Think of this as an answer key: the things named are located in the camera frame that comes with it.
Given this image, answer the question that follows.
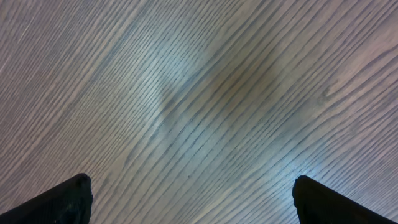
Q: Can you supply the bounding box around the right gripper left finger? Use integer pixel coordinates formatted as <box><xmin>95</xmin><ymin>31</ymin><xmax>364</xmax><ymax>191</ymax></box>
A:
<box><xmin>1</xmin><ymin>173</ymin><xmax>93</xmax><ymax>224</ymax></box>

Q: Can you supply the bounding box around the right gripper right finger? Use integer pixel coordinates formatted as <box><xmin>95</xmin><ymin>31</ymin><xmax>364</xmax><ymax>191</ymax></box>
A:
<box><xmin>292</xmin><ymin>175</ymin><xmax>396</xmax><ymax>224</ymax></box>

